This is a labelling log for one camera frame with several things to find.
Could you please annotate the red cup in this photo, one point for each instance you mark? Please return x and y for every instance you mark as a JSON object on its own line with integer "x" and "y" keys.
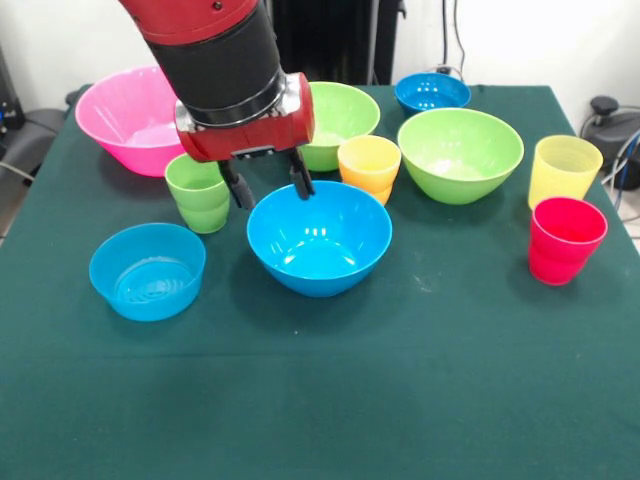
{"x": 565, "y": 260}

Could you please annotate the translucent light blue bowl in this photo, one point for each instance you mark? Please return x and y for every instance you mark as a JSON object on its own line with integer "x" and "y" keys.
{"x": 150, "y": 300}

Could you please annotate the green bowl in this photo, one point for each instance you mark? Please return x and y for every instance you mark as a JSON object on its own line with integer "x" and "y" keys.
{"x": 345, "y": 115}
{"x": 450, "y": 140}

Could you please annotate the translucent yellow cup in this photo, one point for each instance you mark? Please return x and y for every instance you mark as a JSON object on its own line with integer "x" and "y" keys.
{"x": 565, "y": 170}

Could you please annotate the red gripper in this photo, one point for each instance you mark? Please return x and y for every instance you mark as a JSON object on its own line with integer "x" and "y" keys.
{"x": 250, "y": 140}

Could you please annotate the orange cup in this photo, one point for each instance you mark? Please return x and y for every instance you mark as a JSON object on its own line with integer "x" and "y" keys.
{"x": 367, "y": 170}

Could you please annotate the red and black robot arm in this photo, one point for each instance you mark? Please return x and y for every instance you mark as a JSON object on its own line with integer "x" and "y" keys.
{"x": 220, "y": 60}

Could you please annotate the large pink bowl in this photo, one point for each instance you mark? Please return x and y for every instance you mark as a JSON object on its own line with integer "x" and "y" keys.
{"x": 115, "y": 120}

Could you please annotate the black pedestal leg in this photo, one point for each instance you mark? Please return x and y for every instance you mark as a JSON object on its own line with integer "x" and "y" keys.
{"x": 615, "y": 130}

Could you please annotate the small dark blue bowl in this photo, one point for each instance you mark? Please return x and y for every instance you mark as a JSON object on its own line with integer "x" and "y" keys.
{"x": 430, "y": 92}

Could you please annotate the wall power socket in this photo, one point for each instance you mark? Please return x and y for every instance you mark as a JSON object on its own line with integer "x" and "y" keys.
{"x": 444, "y": 69}

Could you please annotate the black equipment box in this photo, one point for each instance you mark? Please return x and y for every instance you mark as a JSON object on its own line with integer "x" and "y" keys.
{"x": 7, "y": 100}

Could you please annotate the dark green tablecloth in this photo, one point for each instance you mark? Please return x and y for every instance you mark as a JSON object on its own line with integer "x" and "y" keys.
{"x": 320, "y": 390}

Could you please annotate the green cup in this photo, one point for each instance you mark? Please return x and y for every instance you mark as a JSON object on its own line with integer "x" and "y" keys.
{"x": 200, "y": 210}

